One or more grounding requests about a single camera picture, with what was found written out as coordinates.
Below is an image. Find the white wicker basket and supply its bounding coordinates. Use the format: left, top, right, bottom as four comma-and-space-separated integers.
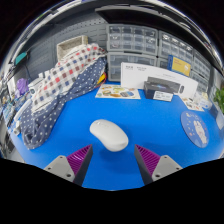
55, 34, 89, 62

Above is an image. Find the white computer mouse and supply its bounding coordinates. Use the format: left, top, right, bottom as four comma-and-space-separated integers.
89, 118, 130, 153

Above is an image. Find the food sticker sheet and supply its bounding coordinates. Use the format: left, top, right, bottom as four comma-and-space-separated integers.
94, 83, 142, 100

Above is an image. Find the white tissue box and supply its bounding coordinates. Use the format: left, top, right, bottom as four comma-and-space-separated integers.
195, 91, 213, 110

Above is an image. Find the round blue printed mouse pad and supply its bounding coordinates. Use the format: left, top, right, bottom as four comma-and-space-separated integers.
180, 110, 210, 149

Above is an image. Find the navy polka dot cloth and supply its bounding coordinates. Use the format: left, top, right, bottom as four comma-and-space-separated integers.
19, 56, 108, 150

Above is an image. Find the yellow plastic object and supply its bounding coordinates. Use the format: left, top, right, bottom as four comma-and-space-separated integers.
96, 73, 108, 86

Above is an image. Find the white keyboard packaging box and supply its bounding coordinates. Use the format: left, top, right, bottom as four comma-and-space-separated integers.
120, 61, 199, 100

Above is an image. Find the small black product box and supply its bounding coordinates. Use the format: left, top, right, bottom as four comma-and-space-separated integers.
143, 80, 175, 102

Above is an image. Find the white plant pot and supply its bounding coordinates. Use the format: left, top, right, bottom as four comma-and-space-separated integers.
214, 109, 224, 131

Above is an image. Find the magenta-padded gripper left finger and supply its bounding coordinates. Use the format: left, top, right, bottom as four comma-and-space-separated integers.
43, 143, 94, 187

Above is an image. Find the yellow and blue box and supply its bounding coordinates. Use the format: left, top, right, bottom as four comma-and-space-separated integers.
167, 54, 192, 78

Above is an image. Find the dark shelf unit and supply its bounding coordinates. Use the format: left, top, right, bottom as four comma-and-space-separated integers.
94, 4, 188, 28

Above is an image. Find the green leafy plant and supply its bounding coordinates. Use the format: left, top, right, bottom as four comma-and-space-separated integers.
213, 87, 224, 114

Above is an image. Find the purple plush object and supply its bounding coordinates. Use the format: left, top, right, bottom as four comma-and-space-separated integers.
15, 78, 30, 98

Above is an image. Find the teal plastic object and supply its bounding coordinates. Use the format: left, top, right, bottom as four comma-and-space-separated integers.
14, 52, 28, 66

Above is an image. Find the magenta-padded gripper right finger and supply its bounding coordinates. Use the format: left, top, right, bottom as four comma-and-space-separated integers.
134, 144, 184, 186

